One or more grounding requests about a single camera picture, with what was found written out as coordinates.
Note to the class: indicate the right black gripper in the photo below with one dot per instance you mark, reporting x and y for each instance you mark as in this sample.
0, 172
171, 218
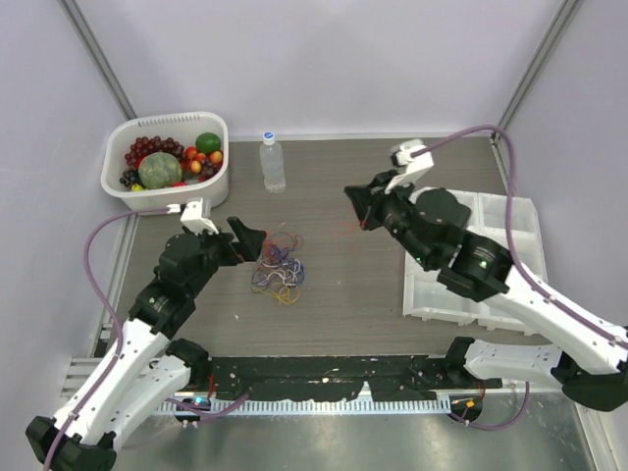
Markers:
368, 200

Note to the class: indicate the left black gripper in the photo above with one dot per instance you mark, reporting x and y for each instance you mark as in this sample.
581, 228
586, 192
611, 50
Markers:
253, 237

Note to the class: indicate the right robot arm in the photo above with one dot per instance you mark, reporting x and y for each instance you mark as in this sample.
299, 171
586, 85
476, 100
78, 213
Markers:
585, 356

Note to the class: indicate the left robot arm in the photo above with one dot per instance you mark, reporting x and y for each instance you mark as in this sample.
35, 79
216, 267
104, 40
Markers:
146, 364

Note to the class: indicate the red yellow peaches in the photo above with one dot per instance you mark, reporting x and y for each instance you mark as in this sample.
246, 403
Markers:
197, 164

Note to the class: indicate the clear plastic water bottle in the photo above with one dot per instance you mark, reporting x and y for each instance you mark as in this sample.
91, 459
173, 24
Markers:
272, 163

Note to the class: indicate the green lime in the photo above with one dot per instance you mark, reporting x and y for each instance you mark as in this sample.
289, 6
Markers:
208, 142

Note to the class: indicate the green melon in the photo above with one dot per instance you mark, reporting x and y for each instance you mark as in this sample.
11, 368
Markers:
159, 170

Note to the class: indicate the white plastic basket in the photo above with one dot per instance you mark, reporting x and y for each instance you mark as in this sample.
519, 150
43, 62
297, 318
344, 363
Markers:
182, 127

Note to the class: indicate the white compartment organizer tray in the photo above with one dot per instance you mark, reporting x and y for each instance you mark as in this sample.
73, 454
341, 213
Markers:
426, 299

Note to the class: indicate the dark grape bunch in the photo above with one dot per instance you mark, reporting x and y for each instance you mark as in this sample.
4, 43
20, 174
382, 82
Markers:
130, 180

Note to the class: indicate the red grape bunch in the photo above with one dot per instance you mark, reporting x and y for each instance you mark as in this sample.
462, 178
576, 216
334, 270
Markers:
144, 146

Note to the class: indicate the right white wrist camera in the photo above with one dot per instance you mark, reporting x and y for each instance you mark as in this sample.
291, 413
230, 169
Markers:
412, 160

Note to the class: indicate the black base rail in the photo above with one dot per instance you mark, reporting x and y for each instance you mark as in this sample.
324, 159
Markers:
329, 378

